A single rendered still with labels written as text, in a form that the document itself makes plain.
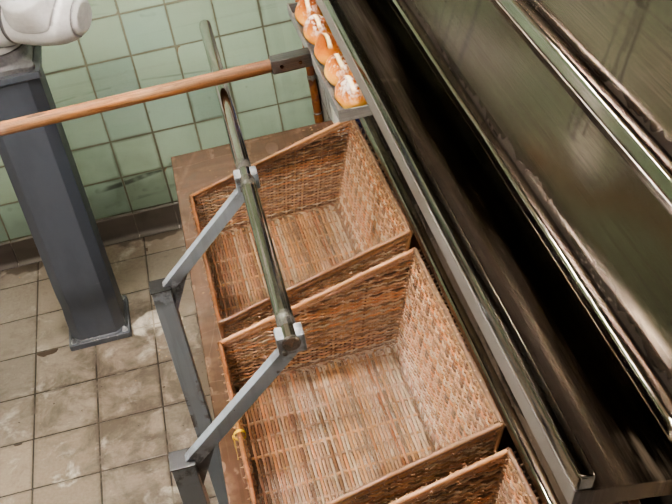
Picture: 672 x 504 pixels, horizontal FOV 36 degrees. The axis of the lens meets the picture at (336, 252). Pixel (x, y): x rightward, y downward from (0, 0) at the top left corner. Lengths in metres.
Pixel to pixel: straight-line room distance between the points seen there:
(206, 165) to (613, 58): 2.27
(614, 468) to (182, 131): 2.89
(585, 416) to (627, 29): 0.40
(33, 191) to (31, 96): 0.31
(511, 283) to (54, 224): 2.18
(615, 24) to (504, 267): 0.39
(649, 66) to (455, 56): 0.68
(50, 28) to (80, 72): 0.83
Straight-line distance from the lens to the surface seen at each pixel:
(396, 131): 1.55
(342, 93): 2.12
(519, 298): 1.27
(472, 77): 1.56
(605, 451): 1.10
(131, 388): 3.37
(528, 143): 1.37
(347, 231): 2.79
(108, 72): 3.67
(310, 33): 2.39
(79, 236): 3.31
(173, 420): 3.22
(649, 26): 1.00
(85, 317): 3.51
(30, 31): 2.89
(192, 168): 3.20
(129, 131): 3.78
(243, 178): 1.99
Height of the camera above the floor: 2.25
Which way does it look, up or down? 38 degrees down
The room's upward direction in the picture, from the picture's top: 10 degrees counter-clockwise
